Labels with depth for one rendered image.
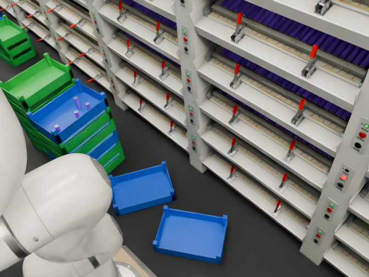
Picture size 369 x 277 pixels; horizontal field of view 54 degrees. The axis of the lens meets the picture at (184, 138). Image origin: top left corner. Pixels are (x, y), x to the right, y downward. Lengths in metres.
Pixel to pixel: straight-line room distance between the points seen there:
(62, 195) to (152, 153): 1.55
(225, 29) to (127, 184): 1.01
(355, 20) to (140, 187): 1.31
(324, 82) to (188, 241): 0.98
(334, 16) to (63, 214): 0.75
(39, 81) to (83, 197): 1.56
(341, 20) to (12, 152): 0.78
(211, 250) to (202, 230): 0.11
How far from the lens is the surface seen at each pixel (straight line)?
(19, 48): 2.97
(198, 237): 1.71
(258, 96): 1.29
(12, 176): 0.43
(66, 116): 1.76
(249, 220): 1.76
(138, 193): 1.87
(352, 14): 0.98
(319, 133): 1.20
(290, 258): 1.71
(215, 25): 1.28
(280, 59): 1.13
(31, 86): 2.02
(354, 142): 1.11
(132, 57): 1.87
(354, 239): 1.47
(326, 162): 1.33
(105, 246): 0.83
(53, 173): 0.51
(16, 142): 0.42
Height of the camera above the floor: 1.53
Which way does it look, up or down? 48 degrees down
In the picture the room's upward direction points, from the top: 6 degrees counter-clockwise
